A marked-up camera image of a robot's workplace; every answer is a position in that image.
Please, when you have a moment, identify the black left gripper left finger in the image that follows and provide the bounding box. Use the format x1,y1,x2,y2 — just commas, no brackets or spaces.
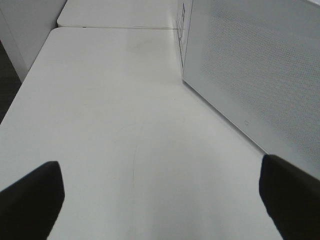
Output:
0,161,65,240

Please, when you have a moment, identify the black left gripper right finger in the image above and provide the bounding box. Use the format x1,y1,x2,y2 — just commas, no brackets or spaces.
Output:
258,154,320,240

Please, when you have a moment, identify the white microwave door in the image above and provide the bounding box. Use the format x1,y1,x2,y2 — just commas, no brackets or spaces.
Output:
183,0,320,178

